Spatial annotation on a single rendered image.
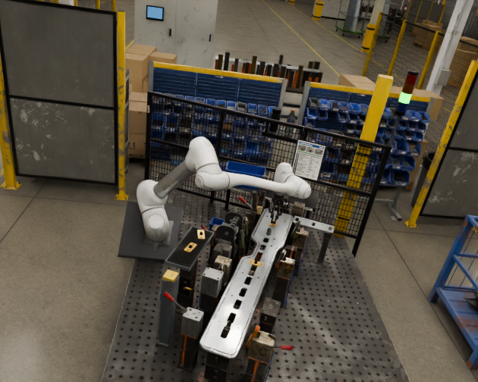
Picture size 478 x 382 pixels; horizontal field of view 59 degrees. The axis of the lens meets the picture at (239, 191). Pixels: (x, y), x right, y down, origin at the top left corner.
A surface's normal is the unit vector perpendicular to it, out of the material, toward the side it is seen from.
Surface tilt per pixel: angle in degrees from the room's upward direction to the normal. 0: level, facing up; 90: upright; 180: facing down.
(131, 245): 42
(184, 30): 90
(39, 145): 91
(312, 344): 0
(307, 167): 90
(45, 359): 0
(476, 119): 91
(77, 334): 0
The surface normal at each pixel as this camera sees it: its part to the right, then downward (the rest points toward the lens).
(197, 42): 0.04, 0.48
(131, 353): 0.14, -0.87
